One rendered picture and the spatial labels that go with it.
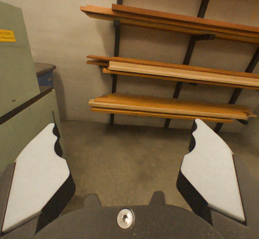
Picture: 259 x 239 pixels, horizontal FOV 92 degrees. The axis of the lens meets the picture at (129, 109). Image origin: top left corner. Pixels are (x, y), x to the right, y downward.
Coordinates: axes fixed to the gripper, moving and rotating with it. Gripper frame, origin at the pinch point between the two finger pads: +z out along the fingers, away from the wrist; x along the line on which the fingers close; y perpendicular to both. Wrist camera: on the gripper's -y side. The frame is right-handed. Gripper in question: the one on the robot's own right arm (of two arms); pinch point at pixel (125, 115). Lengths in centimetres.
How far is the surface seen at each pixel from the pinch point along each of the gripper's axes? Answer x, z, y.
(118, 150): -14, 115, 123
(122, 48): -5, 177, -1
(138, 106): 14, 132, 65
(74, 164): -63, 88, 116
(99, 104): -34, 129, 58
